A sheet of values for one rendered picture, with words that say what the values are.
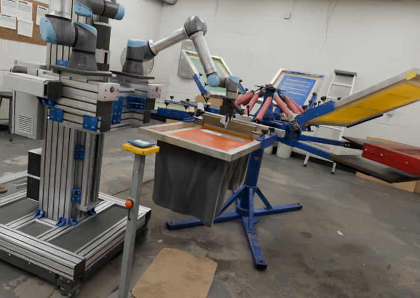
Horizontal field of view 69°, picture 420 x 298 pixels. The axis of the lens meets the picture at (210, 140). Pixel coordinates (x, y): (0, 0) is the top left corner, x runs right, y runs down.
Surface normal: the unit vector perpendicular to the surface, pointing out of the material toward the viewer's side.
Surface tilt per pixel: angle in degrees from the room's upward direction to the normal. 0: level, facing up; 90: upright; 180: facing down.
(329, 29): 90
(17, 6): 88
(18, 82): 90
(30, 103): 90
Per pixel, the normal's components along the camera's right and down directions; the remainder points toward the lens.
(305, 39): -0.45, 0.12
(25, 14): 0.88, 0.19
